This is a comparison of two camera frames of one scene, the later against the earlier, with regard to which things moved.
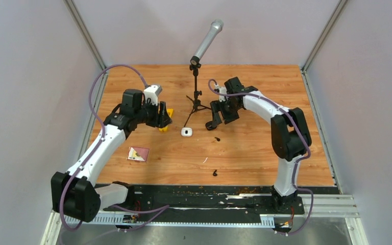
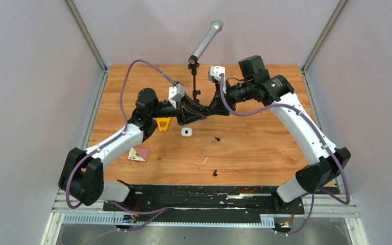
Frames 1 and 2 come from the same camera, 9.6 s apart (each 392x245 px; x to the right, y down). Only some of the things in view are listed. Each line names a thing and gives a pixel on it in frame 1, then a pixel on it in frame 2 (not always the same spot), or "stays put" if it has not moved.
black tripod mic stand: x=196 y=104 stays put
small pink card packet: x=138 y=154 stays put
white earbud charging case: x=186 y=131 stays put
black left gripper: x=162 y=120 to x=186 y=109
